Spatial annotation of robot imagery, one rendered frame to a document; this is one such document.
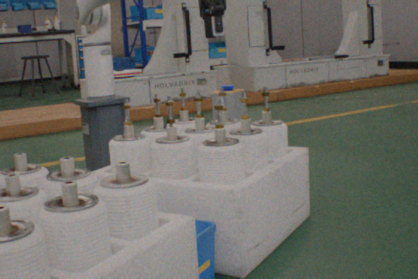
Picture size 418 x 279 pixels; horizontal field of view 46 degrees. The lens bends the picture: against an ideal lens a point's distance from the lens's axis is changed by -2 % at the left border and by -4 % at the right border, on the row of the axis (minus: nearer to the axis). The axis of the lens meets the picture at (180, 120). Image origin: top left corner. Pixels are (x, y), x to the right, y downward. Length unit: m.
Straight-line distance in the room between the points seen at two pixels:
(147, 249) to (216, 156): 0.33
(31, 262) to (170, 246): 0.25
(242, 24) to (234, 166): 2.90
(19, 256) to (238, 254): 0.52
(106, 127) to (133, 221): 0.89
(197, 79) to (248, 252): 2.57
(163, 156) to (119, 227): 0.33
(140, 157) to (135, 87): 2.18
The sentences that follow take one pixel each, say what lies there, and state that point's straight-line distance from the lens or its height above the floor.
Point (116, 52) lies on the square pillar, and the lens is 7.67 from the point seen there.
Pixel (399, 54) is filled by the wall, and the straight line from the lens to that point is 6.96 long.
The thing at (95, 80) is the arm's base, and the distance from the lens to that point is 1.63.
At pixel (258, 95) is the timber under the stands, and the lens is 3.71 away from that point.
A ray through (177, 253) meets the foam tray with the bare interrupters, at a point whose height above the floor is 0.14.
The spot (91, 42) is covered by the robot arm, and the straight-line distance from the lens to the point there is 1.63.
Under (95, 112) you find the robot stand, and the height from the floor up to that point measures 0.26.
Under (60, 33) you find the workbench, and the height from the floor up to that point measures 0.72.
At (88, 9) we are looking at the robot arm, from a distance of 1.58.
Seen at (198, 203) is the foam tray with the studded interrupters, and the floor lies 0.14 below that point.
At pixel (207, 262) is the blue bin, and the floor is 0.05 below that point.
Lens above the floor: 0.45
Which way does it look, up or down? 8 degrees down
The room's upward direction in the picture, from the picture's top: 4 degrees counter-clockwise
